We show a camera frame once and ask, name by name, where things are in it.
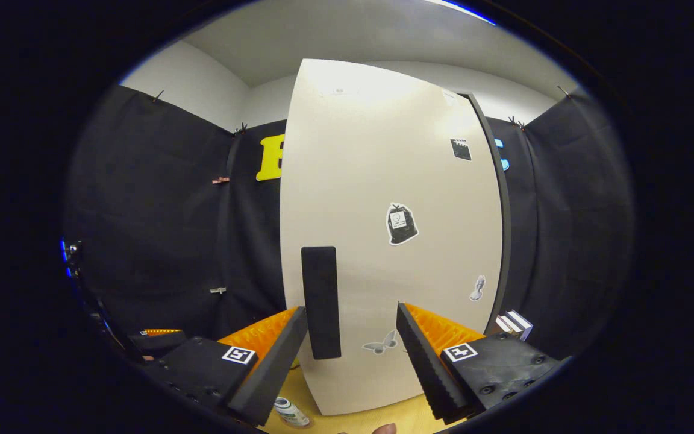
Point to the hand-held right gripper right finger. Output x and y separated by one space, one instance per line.
425 367

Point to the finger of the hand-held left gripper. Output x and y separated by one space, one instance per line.
157 343

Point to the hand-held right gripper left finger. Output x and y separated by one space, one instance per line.
275 367

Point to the white bottle green label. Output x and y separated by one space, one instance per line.
291 413

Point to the beige cabinet door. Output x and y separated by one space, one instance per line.
383 157

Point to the dark grey cabinet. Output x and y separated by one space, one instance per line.
505 229

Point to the blue book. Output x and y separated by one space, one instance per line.
522 322

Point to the black backdrop cloth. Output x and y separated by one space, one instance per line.
160 211

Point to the black binder clip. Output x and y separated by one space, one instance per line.
517 122
564 91
158 96
240 129

